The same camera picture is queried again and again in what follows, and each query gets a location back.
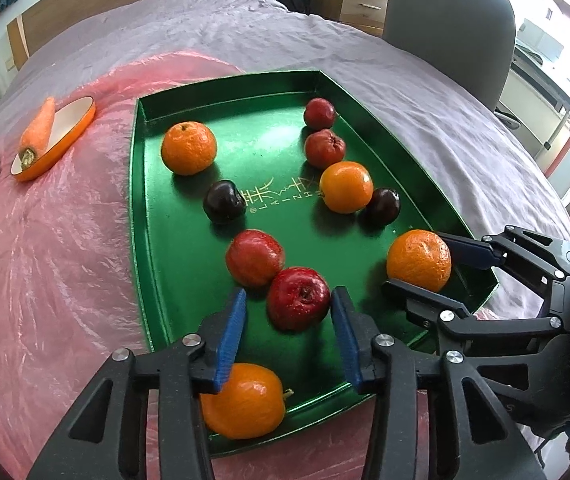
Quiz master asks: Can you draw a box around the orange rimmed plate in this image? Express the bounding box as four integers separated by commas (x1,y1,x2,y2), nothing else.
11,96,97,182

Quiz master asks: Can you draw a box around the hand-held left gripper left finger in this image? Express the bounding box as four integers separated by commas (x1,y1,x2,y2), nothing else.
27,287,248,480

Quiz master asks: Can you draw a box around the pink plastic sheet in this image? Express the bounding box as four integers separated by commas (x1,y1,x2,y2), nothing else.
0,50,496,480

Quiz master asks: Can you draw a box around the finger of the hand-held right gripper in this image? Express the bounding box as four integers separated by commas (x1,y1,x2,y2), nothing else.
437,226,570,281
382,279,564,346

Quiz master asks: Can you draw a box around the grey chair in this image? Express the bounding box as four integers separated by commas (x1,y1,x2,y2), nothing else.
382,0,518,113

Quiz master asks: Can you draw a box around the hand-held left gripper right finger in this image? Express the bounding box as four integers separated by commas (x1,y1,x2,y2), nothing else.
330,286,546,480

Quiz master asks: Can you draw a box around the dark plum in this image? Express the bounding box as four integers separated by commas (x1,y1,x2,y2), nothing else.
362,187,402,227
203,180,247,224

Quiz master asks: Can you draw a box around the red apple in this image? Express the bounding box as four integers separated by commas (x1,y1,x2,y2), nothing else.
225,229,286,288
304,129,346,169
303,98,338,130
266,267,332,332

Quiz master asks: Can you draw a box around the carrot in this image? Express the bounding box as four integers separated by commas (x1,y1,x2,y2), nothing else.
18,96,57,168

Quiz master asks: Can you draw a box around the wooden drawer cabinet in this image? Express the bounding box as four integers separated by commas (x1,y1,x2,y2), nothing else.
310,0,390,38

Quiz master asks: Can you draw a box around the green metal tray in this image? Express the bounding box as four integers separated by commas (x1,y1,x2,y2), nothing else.
130,70,500,458

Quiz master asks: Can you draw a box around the orange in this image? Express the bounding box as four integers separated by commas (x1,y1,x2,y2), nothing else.
319,161,374,214
161,121,217,176
386,229,452,293
200,363,294,441

